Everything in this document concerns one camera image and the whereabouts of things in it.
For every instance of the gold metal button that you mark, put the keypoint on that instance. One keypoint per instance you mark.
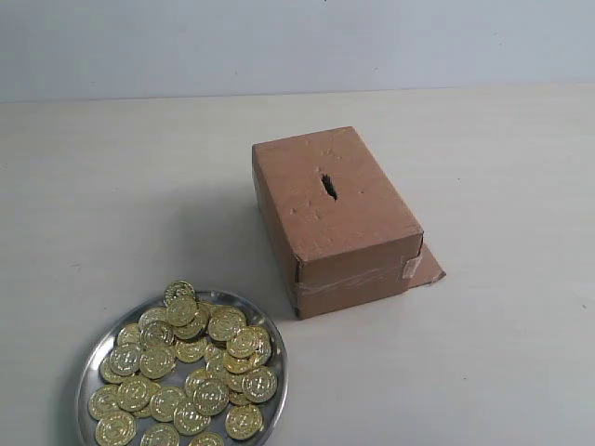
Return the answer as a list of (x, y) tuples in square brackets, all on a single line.
[(181, 311)]

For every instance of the gold coin left side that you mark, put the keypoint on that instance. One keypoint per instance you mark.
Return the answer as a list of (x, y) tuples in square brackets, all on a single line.
[(124, 360)]

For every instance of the gold coin right centre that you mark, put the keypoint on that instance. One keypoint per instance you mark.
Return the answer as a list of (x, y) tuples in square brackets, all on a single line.
[(225, 323)]

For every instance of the gold coin lower left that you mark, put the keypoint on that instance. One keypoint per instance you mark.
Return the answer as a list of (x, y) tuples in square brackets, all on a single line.
[(102, 401)]

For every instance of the brown cardboard slotted box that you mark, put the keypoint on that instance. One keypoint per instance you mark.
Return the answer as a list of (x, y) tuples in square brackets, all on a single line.
[(341, 233)]

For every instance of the gold coin on plate rim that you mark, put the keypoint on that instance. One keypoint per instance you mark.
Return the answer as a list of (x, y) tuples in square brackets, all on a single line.
[(178, 289)]

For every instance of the gold coin bottom right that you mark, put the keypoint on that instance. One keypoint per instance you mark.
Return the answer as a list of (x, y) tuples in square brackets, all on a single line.
[(243, 422)]

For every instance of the round steel plate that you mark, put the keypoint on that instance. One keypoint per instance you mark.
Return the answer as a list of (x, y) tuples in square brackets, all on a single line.
[(89, 379)]

